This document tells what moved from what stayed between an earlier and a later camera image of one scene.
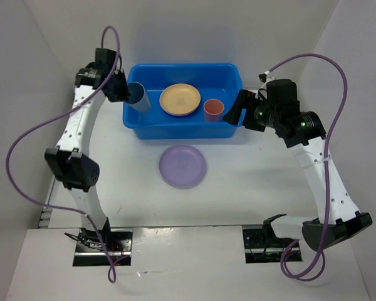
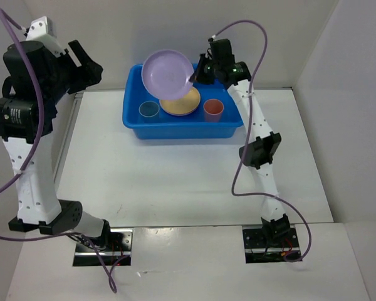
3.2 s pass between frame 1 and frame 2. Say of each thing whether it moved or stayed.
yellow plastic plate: stayed
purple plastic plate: moved
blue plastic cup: moved
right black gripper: moved
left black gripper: moved
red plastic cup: stayed
